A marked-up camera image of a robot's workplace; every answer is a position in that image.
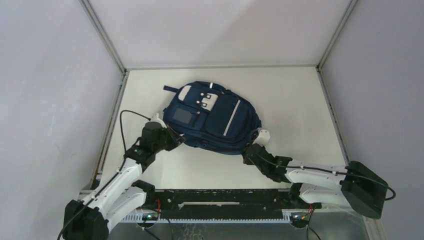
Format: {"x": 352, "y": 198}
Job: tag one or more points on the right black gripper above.
{"x": 247, "y": 160}

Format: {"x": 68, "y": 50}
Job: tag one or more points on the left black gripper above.
{"x": 175, "y": 139}

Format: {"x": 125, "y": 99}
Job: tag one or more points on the navy blue student backpack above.
{"x": 211, "y": 117}

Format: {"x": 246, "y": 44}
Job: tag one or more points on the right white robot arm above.
{"x": 353, "y": 185}

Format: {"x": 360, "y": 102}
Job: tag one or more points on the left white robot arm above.
{"x": 94, "y": 216}

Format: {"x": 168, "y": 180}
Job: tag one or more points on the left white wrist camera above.
{"x": 157, "y": 119}

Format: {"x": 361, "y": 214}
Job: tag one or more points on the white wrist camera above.
{"x": 262, "y": 137}
{"x": 157, "y": 119}

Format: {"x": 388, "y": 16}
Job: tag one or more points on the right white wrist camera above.
{"x": 262, "y": 137}

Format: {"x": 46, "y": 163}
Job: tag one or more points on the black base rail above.
{"x": 180, "y": 205}

